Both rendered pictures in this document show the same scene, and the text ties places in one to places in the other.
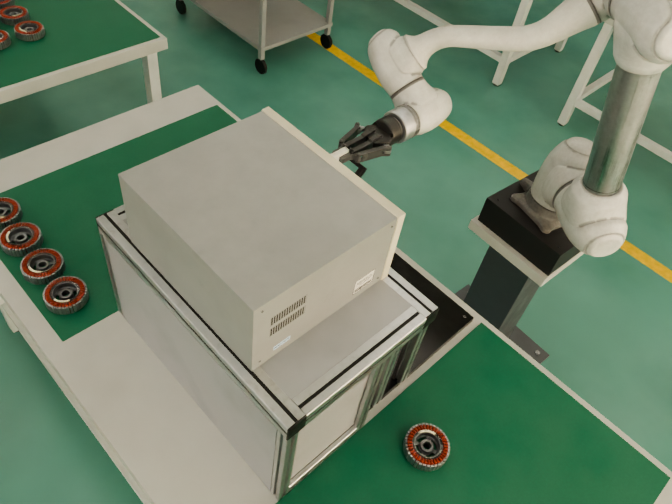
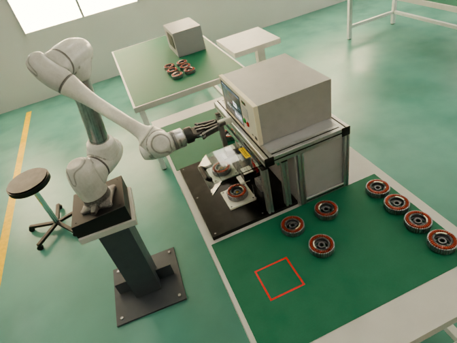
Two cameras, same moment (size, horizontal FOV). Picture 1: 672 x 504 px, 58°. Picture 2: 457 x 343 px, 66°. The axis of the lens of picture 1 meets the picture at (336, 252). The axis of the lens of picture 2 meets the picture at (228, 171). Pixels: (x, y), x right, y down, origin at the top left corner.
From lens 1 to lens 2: 2.49 m
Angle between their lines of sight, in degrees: 87
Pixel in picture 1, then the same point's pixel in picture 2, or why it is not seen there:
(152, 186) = (315, 75)
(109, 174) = (369, 277)
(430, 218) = not seen: outside the picture
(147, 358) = not seen: hidden behind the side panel
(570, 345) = (96, 275)
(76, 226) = (384, 233)
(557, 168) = (96, 167)
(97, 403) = (352, 153)
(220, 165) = (285, 84)
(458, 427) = (213, 141)
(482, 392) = (197, 149)
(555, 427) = not seen: hidden behind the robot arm
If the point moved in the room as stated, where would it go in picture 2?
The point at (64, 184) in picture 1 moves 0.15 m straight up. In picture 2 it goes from (404, 270) to (409, 246)
